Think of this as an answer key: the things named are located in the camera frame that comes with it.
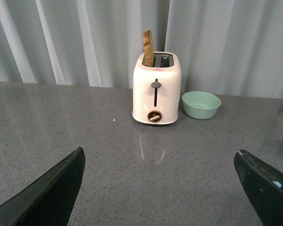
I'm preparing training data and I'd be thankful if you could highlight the toasted bread slice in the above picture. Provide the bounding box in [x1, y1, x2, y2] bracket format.
[143, 30, 154, 67]

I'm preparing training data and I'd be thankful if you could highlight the green bowl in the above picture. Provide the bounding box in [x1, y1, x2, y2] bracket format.
[182, 91, 221, 120]

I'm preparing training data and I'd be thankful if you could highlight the white two-slot toaster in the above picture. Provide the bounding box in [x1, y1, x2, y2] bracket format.
[133, 52, 182, 125]

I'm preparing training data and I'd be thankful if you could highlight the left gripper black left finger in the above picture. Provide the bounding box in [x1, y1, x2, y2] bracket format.
[0, 147, 85, 226]

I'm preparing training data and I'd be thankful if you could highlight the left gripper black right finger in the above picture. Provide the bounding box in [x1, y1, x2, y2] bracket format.
[234, 150, 283, 226]

